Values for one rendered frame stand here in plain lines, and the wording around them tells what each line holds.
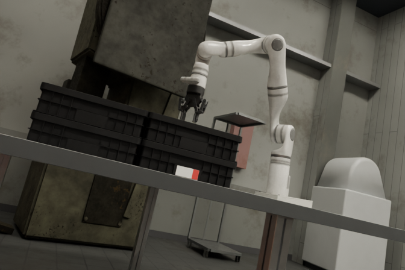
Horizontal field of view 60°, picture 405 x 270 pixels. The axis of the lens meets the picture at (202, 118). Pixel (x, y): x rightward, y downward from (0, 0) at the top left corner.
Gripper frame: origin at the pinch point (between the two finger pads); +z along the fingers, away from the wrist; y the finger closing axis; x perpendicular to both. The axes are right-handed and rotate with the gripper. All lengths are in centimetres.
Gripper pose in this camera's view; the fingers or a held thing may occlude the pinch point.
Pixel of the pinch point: (188, 119)
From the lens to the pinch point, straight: 149.5
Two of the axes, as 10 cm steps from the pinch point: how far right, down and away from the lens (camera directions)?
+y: -8.5, -0.8, 5.1
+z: -2.2, 9.5, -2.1
